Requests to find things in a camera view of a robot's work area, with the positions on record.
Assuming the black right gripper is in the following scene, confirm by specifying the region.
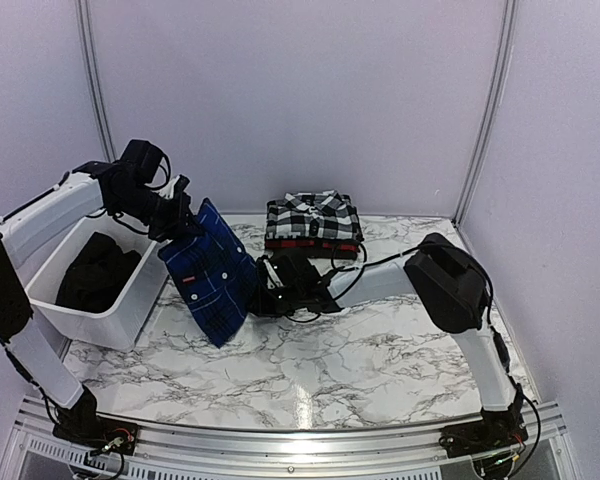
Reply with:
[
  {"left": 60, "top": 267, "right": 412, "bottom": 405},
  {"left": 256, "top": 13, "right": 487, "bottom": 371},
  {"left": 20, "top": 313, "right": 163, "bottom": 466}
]
[{"left": 244, "top": 284, "right": 304, "bottom": 319}]

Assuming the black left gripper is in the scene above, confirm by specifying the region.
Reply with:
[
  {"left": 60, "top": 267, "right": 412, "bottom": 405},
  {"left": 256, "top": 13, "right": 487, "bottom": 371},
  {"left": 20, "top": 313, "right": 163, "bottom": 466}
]
[{"left": 112, "top": 184, "right": 203, "bottom": 242}]

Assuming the red black shirt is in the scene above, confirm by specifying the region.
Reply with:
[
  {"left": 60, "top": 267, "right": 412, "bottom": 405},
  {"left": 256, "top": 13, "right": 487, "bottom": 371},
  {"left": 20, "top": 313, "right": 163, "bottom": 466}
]
[{"left": 264, "top": 239, "right": 364, "bottom": 260}]

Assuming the blue plaid long sleeve shirt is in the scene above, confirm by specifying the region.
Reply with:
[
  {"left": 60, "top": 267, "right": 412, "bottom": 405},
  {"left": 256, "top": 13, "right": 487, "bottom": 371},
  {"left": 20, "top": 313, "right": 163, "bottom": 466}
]
[{"left": 158, "top": 198, "right": 258, "bottom": 348}]

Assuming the black white checked shirt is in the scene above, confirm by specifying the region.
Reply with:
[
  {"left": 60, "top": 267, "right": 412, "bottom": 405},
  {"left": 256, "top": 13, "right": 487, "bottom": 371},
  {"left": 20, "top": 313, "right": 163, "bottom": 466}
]
[{"left": 265, "top": 190, "right": 364, "bottom": 242}]

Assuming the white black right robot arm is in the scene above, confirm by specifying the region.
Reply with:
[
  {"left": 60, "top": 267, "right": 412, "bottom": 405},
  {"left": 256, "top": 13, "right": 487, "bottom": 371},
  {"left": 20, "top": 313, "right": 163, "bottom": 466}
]
[{"left": 248, "top": 233, "right": 528, "bottom": 458}]

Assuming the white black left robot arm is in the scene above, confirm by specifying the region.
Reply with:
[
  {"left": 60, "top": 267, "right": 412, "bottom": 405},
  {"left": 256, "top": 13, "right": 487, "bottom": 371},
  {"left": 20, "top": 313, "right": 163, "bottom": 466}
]
[{"left": 0, "top": 161, "right": 198, "bottom": 446}]

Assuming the black garment in bin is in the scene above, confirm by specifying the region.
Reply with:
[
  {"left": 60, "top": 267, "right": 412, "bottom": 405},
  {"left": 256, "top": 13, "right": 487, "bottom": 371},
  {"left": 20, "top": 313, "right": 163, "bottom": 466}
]
[{"left": 55, "top": 232, "right": 142, "bottom": 313}]

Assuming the white plastic bin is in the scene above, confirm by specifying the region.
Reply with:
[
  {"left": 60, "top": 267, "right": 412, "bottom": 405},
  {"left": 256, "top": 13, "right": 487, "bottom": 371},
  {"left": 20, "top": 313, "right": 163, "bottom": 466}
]
[{"left": 25, "top": 216, "right": 168, "bottom": 351}]

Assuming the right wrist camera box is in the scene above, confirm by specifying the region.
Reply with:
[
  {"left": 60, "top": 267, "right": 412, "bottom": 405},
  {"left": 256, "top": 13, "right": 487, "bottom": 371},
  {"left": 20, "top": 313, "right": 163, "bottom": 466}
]
[{"left": 256, "top": 250, "right": 321, "bottom": 291}]

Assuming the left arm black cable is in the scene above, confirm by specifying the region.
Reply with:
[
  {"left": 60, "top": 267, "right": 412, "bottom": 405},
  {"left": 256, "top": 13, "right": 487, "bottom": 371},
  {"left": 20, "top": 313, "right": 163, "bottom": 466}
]
[{"left": 87, "top": 149, "right": 174, "bottom": 236}]

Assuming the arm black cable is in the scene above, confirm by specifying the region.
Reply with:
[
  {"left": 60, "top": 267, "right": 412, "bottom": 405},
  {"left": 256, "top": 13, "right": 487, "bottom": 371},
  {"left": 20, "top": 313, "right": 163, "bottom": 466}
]
[
  {"left": 87, "top": 149, "right": 174, "bottom": 236},
  {"left": 324, "top": 244, "right": 421, "bottom": 286}
]

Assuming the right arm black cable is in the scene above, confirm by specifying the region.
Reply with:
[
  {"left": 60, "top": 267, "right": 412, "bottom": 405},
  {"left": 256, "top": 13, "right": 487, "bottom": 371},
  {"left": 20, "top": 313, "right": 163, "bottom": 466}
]
[{"left": 324, "top": 244, "right": 421, "bottom": 286}]

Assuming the left aluminium wall post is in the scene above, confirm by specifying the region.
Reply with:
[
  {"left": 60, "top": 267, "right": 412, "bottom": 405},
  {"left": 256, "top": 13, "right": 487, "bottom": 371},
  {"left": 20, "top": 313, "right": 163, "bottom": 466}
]
[{"left": 74, "top": 0, "right": 118, "bottom": 163}]

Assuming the aluminium wall post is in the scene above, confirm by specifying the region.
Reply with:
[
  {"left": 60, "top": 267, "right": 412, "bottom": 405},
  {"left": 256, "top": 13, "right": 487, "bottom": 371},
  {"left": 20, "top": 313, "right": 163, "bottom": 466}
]
[
  {"left": 74, "top": 0, "right": 118, "bottom": 163},
  {"left": 452, "top": 0, "right": 519, "bottom": 228}
]

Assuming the aluminium front rail frame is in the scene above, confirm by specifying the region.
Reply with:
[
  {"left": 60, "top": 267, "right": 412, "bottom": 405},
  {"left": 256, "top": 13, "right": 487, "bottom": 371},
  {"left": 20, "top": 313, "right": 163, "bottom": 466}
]
[{"left": 0, "top": 396, "right": 583, "bottom": 479}]

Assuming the right aluminium wall post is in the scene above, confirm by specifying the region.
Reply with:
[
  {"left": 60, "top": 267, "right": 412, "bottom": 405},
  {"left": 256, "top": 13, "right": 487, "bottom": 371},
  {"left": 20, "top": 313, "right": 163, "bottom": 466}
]
[{"left": 452, "top": 0, "right": 519, "bottom": 228}]

